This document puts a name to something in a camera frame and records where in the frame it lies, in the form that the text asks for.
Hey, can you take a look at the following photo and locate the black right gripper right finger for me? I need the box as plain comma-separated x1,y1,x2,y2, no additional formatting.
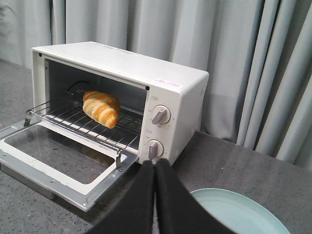
155,159,234,234

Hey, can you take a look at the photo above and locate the oven control knob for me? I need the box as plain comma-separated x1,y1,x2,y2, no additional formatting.
147,139,164,160
152,105,171,125

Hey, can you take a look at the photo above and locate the upper oven control knob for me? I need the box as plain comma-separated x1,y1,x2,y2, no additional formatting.
152,105,171,125

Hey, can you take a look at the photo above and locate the metal wire oven rack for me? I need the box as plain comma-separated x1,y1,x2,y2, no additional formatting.
24,100,143,171

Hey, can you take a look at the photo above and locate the light green round plate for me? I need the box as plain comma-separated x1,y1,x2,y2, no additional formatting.
191,188,289,234

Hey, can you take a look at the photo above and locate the white Toshiba toaster oven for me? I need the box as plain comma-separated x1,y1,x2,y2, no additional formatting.
32,42,209,163

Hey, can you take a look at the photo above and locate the grey pleated curtain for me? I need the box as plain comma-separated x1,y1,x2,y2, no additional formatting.
0,0,312,170

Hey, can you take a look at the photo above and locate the golden croissant bread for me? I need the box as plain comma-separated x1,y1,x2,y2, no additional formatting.
83,91,120,129

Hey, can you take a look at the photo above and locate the white glass oven door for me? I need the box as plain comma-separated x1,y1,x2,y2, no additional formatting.
0,121,137,212

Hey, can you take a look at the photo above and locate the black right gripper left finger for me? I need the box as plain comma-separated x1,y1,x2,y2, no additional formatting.
88,161,155,234

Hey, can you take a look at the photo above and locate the lower oven control knob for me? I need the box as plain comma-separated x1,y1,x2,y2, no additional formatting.
147,139,164,160

